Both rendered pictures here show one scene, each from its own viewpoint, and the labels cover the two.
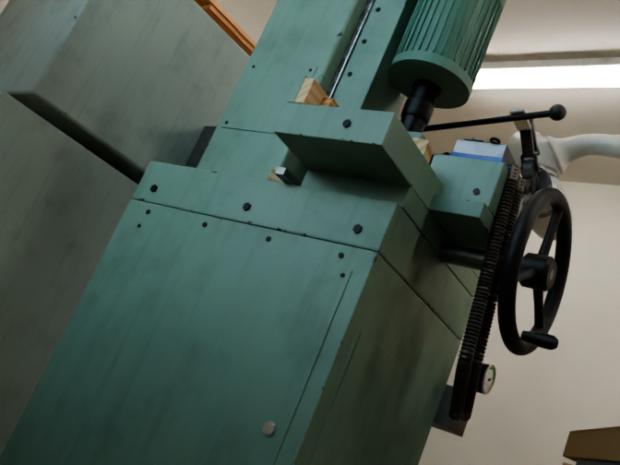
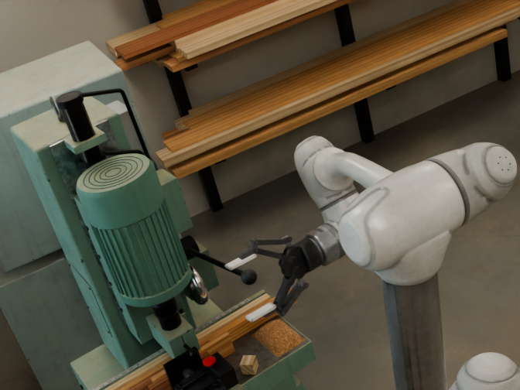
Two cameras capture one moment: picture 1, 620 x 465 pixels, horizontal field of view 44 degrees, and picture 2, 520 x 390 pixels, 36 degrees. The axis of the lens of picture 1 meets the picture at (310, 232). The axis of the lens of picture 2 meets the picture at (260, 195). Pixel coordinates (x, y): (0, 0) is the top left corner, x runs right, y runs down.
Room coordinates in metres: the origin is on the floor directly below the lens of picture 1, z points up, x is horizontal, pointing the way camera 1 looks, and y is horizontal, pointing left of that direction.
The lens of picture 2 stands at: (0.18, -1.16, 2.20)
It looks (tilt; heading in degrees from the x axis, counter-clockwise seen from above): 29 degrees down; 30
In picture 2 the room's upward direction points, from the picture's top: 16 degrees counter-clockwise
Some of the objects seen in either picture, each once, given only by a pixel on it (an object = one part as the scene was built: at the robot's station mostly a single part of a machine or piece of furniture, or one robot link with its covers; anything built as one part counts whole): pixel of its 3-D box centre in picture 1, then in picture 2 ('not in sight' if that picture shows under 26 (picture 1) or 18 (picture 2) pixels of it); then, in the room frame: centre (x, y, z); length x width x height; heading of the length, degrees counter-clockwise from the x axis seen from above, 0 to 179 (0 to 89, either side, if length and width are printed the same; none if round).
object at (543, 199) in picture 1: (495, 263); not in sight; (1.26, -0.32, 0.81); 0.29 x 0.20 x 0.29; 144
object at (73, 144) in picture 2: not in sight; (80, 129); (1.50, 0.01, 1.54); 0.08 x 0.08 x 0.17; 54
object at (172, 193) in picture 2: not in sight; (165, 203); (1.67, -0.02, 1.23); 0.09 x 0.08 x 0.15; 54
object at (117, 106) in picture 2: not in sight; (124, 135); (1.72, 0.07, 1.40); 0.10 x 0.06 x 0.16; 54
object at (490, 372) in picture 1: (479, 381); not in sight; (1.50, -0.43, 0.65); 0.06 x 0.04 x 0.08; 144
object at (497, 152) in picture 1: (486, 165); (206, 384); (1.29, -0.25, 0.99); 0.13 x 0.11 x 0.06; 144
